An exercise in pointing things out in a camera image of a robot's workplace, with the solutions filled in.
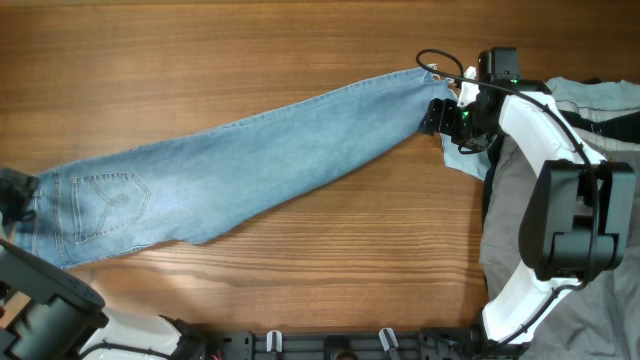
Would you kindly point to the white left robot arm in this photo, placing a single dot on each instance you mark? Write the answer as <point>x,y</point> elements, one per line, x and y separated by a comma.
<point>47,313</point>

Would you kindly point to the black garment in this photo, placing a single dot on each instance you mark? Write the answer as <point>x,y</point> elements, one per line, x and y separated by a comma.
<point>623,128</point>

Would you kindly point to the grey trousers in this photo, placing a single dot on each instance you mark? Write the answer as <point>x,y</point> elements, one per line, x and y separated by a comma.
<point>599,322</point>

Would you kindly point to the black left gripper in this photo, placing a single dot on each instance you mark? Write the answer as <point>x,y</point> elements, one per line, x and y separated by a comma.
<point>18,189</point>

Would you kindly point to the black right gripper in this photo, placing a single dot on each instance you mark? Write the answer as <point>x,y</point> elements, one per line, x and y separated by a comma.
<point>439,118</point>

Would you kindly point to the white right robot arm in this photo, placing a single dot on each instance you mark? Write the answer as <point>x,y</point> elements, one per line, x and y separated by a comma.
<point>576,222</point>

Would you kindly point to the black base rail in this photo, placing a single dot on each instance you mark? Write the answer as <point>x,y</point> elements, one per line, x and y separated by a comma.
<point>386,343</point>

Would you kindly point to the light blue denim jeans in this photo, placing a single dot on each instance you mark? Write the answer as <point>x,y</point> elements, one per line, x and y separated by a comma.
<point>197,187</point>

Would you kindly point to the light blue t-shirt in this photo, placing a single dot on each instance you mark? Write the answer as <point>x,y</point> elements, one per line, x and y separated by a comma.
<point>599,103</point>

